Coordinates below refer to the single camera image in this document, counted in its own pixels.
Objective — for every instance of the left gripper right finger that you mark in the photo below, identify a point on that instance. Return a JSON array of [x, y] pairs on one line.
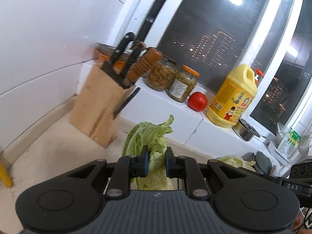
[[188, 170]]

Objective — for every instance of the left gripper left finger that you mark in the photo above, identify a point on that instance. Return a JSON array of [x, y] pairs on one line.
[[123, 171]]

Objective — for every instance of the pale napa cabbage leaves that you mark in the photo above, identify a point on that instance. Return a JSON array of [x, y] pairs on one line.
[[152, 136]]

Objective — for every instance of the black kitchen scissors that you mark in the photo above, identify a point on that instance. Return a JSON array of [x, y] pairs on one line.
[[125, 102]]

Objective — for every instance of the green white sachet packet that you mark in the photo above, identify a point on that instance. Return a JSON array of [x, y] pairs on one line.
[[289, 144]]

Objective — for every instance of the cabbage head by sink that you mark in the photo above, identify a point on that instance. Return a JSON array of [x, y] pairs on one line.
[[237, 162]]

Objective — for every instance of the red tomato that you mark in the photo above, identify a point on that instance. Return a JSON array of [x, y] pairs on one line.
[[197, 101]]

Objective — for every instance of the small steel cup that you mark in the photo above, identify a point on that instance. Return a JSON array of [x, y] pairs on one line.
[[245, 131]]

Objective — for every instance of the wooden knife block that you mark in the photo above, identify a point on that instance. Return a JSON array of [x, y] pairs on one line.
[[93, 112]]

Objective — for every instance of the pickle jar orange lid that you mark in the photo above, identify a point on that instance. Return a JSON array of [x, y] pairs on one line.
[[183, 83]]

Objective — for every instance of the pickle jar dark lid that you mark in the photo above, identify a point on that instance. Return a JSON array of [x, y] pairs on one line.
[[162, 74]]

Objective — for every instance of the yellow dish soap bottle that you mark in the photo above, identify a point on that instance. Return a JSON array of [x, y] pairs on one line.
[[233, 98]]

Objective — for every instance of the metal bowl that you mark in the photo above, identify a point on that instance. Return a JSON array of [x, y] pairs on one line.
[[105, 51]]

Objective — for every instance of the yellow gas pipe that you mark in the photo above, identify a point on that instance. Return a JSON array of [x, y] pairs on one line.
[[5, 178]]

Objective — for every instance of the wooden handled knife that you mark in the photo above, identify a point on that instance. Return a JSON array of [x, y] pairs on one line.
[[142, 66]]

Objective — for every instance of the black handled knife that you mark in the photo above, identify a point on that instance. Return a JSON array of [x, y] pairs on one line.
[[107, 66]]

